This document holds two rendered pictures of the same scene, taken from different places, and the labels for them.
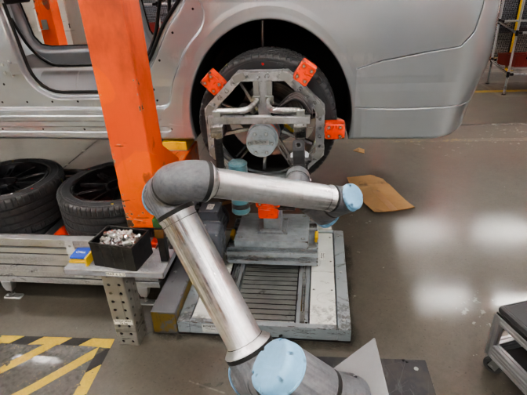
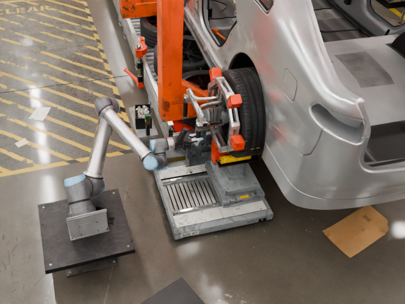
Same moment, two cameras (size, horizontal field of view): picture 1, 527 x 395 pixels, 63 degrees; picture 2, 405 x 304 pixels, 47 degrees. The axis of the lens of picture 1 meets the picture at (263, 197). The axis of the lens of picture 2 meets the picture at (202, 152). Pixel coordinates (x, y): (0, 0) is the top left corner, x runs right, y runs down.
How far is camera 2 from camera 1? 2.86 m
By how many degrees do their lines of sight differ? 52
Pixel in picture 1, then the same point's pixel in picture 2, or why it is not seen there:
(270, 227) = (229, 170)
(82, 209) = not seen: hidden behind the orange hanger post
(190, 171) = (97, 104)
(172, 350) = (141, 173)
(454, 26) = (301, 140)
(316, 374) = (73, 190)
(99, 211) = not seen: hidden behind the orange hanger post
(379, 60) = (275, 126)
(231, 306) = (92, 156)
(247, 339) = (88, 170)
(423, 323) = (206, 273)
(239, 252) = (208, 167)
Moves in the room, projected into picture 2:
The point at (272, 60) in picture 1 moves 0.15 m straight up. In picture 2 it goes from (234, 84) to (236, 65)
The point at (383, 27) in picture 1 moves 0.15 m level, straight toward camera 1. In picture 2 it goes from (279, 109) to (256, 111)
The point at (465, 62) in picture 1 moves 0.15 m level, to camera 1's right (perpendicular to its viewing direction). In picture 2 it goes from (304, 167) to (319, 185)
